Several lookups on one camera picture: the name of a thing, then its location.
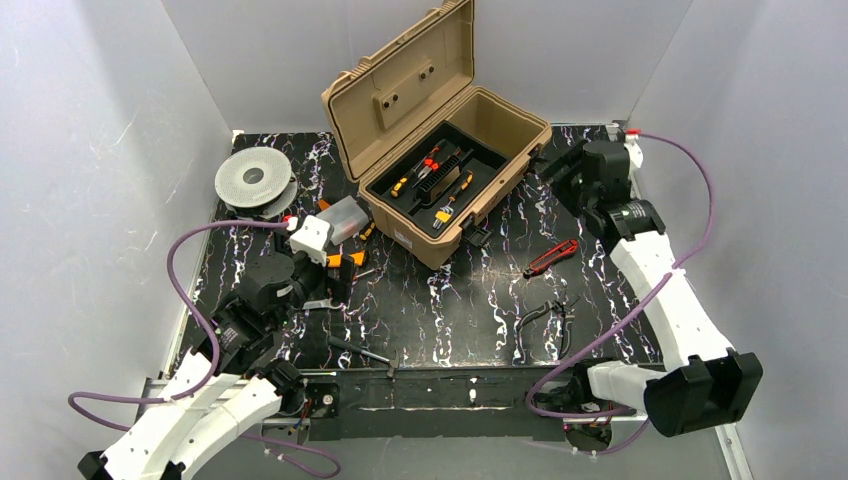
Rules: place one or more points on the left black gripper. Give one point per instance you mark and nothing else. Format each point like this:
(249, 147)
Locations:
(337, 281)

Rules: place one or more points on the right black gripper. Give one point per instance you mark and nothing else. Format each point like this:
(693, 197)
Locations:
(565, 171)

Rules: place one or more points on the red black utility knife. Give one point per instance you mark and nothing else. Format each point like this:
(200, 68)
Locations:
(562, 251)

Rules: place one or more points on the small black yellow screwdriver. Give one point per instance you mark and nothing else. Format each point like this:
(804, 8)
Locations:
(460, 187)

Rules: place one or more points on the small black hammer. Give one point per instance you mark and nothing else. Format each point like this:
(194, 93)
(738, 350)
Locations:
(392, 362)

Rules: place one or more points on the long black yellow screwdriver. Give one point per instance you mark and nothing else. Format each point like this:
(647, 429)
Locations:
(401, 185)

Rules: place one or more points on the yellow hex key set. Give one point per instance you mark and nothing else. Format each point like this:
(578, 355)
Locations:
(442, 217)

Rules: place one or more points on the red needle nose pliers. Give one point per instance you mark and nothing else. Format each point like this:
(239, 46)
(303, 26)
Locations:
(428, 164)

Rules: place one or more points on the black handled pliers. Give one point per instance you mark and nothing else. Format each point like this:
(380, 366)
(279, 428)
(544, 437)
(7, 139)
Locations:
(558, 318)

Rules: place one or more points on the tan plastic tool box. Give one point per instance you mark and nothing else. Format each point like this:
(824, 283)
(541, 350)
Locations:
(395, 97)

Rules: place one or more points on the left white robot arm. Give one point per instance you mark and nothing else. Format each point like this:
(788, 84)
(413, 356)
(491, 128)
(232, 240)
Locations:
(220, 390)

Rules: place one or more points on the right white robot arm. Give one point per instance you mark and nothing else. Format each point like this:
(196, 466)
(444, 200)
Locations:
(705, 381)

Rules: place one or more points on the black tool box tray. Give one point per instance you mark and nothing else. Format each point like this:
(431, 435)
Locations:
(463, 153)

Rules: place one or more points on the silver combination wrench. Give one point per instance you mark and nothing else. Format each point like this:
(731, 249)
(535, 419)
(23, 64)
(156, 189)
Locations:
(327, 304)

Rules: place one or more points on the orange utility knife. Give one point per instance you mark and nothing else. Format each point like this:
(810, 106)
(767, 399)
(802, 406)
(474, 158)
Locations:
(358, 259)

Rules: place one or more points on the black yellow screwdriver by box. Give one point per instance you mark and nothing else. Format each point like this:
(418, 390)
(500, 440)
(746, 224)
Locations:
(367, 232)

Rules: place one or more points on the clear plastic parts box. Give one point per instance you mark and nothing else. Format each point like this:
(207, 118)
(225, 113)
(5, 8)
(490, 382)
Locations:
(346, 217)

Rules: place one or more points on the white perforated round disc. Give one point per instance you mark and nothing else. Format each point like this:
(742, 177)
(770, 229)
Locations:
(256, 182)

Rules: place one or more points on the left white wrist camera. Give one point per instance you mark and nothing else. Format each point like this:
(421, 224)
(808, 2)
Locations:
(309, 235)

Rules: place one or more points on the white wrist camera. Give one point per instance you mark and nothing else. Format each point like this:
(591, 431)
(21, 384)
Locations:
(309, 235)
(631, 144)

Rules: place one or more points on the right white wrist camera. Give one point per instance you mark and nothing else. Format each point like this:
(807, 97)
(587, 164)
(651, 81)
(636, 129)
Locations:
(631, 144)

